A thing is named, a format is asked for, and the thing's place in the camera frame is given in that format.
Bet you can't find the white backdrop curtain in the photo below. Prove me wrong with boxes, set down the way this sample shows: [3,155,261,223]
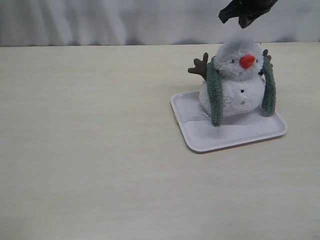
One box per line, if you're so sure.
[0,0,320,47]

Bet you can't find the white plush snowman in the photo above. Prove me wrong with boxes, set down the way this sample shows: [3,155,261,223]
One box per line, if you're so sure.
[187,38,276,123]

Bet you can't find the green knitted scarf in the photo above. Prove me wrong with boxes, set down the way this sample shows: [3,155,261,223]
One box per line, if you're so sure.
[199,53,276,127]

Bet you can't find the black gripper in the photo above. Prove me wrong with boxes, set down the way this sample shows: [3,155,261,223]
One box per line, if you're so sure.
[218,0,278,29]

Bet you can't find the white plastic tray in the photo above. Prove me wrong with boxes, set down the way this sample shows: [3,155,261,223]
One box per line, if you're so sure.
[170,90,288,153]

